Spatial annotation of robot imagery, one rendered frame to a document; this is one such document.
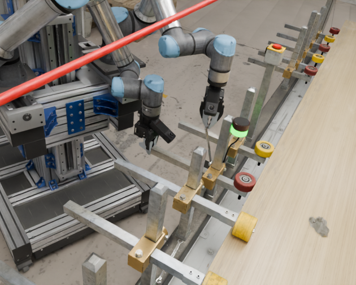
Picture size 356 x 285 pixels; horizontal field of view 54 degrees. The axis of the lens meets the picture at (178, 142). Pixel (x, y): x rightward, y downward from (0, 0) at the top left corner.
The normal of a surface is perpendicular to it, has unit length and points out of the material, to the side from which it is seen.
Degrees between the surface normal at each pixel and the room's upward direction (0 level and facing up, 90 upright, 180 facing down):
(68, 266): 0
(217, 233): 0
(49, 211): 0
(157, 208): 90
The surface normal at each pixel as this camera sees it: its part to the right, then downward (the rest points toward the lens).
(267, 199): 0.12, -0.79
